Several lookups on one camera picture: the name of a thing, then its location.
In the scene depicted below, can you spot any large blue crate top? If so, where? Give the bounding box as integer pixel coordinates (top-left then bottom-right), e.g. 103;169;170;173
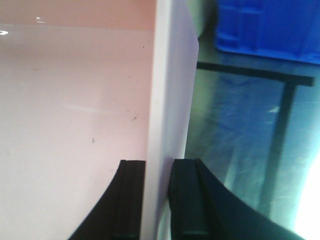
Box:
215;0;320;64

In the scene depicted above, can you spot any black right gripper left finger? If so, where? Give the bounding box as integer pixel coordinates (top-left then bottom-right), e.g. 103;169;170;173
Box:
69;160;146;240

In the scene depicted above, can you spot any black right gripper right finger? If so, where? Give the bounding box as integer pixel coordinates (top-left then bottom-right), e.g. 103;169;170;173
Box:
168;159;301;240

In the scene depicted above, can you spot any pink plastic bin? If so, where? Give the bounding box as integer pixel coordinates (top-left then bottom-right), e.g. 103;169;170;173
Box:
0;0;199;240

